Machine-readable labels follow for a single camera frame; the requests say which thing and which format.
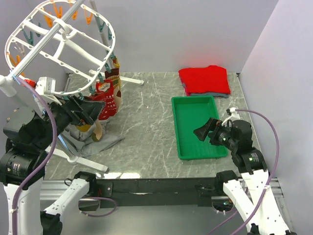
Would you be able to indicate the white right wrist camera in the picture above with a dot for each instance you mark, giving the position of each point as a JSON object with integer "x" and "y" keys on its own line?
{"x": 232, "y": 114}

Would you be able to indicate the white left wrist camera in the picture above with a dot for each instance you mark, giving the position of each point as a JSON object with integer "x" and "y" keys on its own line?
{"x": 45, "y": 86}

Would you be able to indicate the yellow bear sock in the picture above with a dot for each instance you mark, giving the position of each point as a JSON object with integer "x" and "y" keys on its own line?
{"x": 83, "y": 128}

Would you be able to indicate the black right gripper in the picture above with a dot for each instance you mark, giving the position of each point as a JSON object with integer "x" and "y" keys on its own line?
{"x": 201, "y": 131}

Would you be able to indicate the red folded cloth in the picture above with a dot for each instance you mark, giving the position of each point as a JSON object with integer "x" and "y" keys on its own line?
{"x": 203, "y": 80}

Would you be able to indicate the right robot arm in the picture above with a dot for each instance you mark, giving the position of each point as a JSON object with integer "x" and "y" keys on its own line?
{"x": 256, "y": 204}

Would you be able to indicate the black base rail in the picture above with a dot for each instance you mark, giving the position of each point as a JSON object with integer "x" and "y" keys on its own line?
{"x": 161, "y": 192}

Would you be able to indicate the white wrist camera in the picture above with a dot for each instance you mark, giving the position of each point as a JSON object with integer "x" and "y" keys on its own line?
{"x": 232, "y": 114}
{"x": 45, "y": 86}

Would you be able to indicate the grey cloth on rack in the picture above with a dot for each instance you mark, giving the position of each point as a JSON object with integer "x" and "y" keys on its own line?
{"x": 81, "y": 144}

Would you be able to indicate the striped brown orange sock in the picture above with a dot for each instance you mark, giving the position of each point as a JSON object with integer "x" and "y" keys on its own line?
{"x": 97, "y": 132}

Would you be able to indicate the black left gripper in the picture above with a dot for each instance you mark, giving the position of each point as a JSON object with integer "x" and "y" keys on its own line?
{"x": 91, "y": 108}

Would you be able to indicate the green plastic tray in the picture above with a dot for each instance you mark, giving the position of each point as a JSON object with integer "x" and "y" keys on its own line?
{"x": 190, "y": 113}

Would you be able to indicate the grey folded cloth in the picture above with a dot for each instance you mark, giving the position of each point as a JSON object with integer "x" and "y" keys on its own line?
{"x": 202, "y": 94}

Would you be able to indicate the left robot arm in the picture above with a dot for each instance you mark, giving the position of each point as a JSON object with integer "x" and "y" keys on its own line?
{"x": 31, "y": 140}

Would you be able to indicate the red snowflake christmas sock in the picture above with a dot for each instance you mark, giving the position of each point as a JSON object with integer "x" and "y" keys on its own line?
{"x": 104, "y": 92}

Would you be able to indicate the white round clip hanger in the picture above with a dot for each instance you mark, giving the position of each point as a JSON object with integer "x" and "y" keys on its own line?
{"x": 50, "y": 44}

